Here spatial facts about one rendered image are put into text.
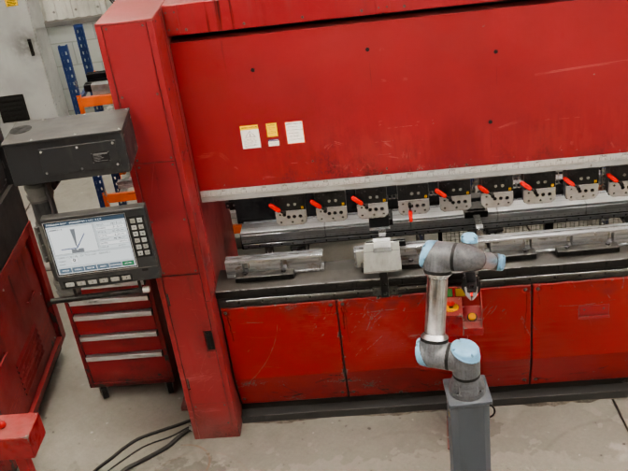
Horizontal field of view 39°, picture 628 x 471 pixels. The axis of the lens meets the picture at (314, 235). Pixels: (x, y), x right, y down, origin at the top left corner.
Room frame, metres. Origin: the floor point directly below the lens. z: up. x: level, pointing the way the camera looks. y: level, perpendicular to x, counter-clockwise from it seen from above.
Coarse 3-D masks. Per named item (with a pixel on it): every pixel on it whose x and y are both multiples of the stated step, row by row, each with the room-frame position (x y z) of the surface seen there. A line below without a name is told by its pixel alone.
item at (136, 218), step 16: (96, 208) 3.39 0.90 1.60; (112, 208) 3.37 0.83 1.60; (128, 208) 3.36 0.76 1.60; (144, 208) 3.35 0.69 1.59; (128, 224) 3.35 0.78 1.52; (144, 224) 3.35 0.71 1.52; (48, 240) 3.36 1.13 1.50; (144, 240) 3.35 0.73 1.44; (144, 256) 3.35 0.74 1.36; (80, 272) 3.36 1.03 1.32; (96, 272) 3.36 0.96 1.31; (112, 272) 3.35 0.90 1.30; (128, 272) 3.35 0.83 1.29; (144, 272) 3.35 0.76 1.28; (160, 272) 3.36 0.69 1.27; (64, 288) 3.36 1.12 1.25
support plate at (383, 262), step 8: (368, 248) 3.78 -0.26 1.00; (392, 248) 3.75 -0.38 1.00; (368, 256) 3.70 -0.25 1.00; (376, 256) 3.69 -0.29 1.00; (384, 256) 3.68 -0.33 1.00; (392, 256) 3.67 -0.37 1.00; (400, 256) 3.66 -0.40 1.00; (368, 264) 3.62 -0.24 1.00; (376, 264) 3.61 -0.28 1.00; (384, 264) 3.60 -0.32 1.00; (392, 264) 3.59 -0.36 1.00; (400, 264) 3.58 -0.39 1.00; (368, 272) 3.56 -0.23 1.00; (376, 272) 3.55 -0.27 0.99; (384, 272) 3.55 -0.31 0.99
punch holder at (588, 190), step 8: (584, 168) 3.69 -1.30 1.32; (592, 168) 3.69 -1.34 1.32; (568, 176) 3.70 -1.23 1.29; (576, 176) 3.69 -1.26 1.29; (584, 176) 3.69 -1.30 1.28; (592, 176) 3.69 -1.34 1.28; (568, 184) 3.70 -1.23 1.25; (576, 184) 3.69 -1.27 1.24; (584, 184) 3.69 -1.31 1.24; (592, 184) 3.68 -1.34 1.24; (568, 192) 3.69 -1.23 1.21; (576, 192) 3.69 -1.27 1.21; (584, 192) 3.69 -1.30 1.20; (592, 192) 3.68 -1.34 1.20
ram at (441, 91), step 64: (576, 0) 3.70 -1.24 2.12; (192, 64) 3.87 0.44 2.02; (256, 64) 3.84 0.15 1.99; (320, 64) 3.81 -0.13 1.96; (384, 64) 3.78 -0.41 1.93; (448, 64) 3.75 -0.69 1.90; (512, 64) 3.72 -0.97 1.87; (576, 64) 3.70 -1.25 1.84; (192, 128) 3.87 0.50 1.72; (320, 128) 3.81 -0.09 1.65; (384, 128) 3.78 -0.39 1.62; (448, 128) 3.75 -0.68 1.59; (512, 128) 3.72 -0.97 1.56; (576, 128) 3.70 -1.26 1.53
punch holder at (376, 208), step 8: (360, 192) 3.80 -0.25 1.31; (368, 192) 3.79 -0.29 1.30; (376, 192) 3.79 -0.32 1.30; (384, 192) 3.78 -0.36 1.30; (368, 200) 3.79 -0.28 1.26; (376, 200) 3.79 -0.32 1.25; (360, 208) 3.79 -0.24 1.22; (368, 208) 3.79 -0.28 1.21; (376, 208) 3.80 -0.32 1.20; (384, 208) 3.78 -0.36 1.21; (360, 216) 3.79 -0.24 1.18; (368, 216) 3.79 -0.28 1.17; (376, 216) 3.79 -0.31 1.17; (384, 216) 3.78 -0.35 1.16
